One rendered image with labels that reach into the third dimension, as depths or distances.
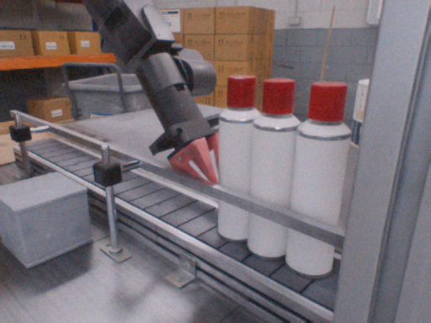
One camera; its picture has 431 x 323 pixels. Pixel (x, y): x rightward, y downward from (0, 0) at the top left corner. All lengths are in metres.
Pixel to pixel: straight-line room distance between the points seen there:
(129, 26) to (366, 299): 0.43
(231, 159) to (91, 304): 0.24
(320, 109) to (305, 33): 4.63
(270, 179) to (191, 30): 3.59
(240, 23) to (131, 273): 3.34
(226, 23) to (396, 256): 3.61
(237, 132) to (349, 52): 4.45
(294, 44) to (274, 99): 4.66
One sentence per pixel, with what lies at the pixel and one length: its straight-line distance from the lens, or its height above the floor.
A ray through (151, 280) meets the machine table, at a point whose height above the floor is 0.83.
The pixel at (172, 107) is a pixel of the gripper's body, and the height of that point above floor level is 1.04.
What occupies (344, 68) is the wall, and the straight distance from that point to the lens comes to 4.85.
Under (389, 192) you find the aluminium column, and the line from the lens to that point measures 0.17.
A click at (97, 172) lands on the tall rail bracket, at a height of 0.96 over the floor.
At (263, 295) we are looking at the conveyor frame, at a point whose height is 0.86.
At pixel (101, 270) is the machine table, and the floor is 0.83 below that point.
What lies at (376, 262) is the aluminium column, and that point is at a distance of 0.19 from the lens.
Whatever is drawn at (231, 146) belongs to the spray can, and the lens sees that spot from 0.41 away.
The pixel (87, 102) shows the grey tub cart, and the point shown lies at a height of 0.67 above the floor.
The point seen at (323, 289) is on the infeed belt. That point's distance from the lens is 0.41.
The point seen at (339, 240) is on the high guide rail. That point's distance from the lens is 0.34.
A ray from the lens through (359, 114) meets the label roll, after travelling 0.90.
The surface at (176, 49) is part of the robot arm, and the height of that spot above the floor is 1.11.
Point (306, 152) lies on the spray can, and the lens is 0.36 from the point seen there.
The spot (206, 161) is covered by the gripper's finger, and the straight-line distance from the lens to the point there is 0.45.
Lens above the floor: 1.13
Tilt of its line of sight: 20 degrees down
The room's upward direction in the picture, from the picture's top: straight up
